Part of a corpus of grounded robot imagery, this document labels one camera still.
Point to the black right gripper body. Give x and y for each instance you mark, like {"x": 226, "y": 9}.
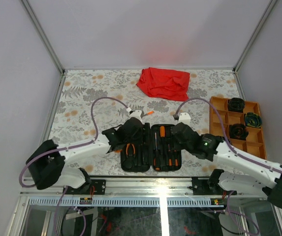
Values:
{"x": 182, "y": 146}

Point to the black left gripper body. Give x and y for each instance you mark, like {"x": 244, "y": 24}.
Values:
{"x": 133, "y": 139}

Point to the orange handled pliers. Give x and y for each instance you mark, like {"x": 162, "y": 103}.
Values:
{"x": 130, "y": 150}

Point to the orange handled precision screwdriver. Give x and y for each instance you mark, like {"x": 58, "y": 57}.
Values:
{"x": 176, "y": 158}

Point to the orange handled small saw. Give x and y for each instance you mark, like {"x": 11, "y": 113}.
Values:
{"x": 148, "y": 113}

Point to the black plastic tool case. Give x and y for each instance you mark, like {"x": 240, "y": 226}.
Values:
{"x": 145, "y": 151}

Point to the small orange black screwdriver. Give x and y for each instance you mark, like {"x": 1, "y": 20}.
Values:
{"x": 169, "y": 154}

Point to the black orange large screwdriver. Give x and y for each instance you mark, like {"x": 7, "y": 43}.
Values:
{"x": 156, "y": 157}

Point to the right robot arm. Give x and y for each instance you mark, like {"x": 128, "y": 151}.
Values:
{"x": 259, "y": 177}

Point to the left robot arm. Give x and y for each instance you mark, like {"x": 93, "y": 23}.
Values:
{"x": 50, "y": 163}

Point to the floral patterned table mat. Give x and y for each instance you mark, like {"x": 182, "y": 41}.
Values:
{"x": 94, "y": 100}

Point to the red cloth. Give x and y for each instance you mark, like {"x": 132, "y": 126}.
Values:
{"x": 164, "y": 83}

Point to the orange wooden divided tray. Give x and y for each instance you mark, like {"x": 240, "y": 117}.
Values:
{"x": 241, "y": 121}

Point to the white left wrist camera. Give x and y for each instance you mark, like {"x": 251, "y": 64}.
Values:
{"x": 135, "y": 113}

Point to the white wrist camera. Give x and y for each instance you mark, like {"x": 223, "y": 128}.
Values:
{"x": 182, "y": 118}
{"x": 135, "y": 113}

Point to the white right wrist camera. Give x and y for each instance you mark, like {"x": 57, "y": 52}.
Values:
{"x": 182, "y": 118}

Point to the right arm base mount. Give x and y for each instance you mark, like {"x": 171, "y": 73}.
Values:
{"x": 207, "y": 186}

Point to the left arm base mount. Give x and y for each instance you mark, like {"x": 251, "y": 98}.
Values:
{"x": 91, "y": 185}

